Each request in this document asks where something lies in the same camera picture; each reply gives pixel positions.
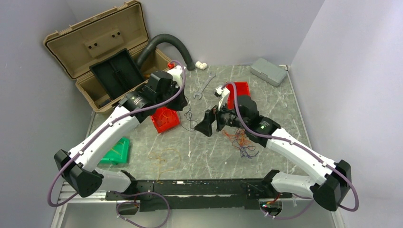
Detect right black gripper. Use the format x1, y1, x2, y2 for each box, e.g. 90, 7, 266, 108
194, 97, 248, 137

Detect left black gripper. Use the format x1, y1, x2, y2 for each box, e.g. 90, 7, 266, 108
156, 81, 188, 112

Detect purple cables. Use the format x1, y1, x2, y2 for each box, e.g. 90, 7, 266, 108
181, 96, 260, 159

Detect yellow cables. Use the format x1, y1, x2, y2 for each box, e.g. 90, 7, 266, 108
147, 148, 182, 185

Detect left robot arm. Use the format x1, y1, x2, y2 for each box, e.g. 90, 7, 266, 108
54, 68, 187, 200

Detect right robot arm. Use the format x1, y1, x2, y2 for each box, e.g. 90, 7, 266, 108
195, 95, 359, 212

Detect red bin near toolbox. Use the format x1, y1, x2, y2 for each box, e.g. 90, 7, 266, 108
151, 107, 180, 133

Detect steel open-end wrench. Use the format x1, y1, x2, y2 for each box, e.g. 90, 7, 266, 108
193, 72, 216, 99

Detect white pipe fitting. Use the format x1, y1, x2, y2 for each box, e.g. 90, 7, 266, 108
195, 61, 208, 70

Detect red bin right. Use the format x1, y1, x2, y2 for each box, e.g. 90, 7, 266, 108
226, 81, 250, 110

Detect black toolbox tray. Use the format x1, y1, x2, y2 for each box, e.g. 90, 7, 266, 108
89, 48, 145, 100

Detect green plastic bin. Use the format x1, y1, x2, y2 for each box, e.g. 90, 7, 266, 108
99, 137, 130, 165

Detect grey plastic case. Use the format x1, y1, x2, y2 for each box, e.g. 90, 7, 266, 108
250, 58, 287, 87

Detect tan open toolbox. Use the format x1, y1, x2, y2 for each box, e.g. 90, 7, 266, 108
43, 0, 176, 114

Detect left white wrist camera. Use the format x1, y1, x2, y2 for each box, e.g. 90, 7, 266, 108
167, 63, 183, 86

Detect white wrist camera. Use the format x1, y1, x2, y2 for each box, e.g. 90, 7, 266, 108
167, 63, 183, 86
214, 85, 230, 111

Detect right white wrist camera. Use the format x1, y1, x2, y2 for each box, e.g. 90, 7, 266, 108
214, 85, 230, 111

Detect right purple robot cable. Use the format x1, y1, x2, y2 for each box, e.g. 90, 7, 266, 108
220, 82, 360, 221

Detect black corrugated hose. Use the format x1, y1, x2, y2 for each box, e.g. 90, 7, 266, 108
136, 33, 196, 71

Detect black aluminium base frame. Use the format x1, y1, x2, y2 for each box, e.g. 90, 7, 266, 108
57, 172, 335, 218

